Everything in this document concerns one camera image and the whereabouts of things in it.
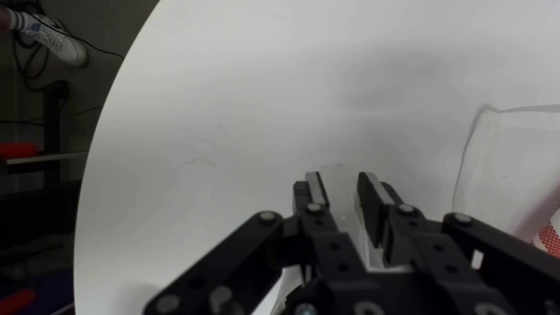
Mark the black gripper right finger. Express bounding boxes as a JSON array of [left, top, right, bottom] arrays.
[[357, 172, 427, 266]]

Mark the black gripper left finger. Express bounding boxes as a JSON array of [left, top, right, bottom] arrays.
[[292, 172, 337, 235]]

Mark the white cloth with red stripes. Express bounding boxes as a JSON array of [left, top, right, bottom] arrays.
[[449, 104, 560, 261]]

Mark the black orange clamp upper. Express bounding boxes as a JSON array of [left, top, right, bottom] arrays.
[[0, 142, 84, 167]]

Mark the white shoe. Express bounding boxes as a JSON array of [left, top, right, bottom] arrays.
[[0, 6, 87, 69]]

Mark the black floor cable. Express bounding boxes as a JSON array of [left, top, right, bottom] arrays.
[[10, 23, 127, 128]]

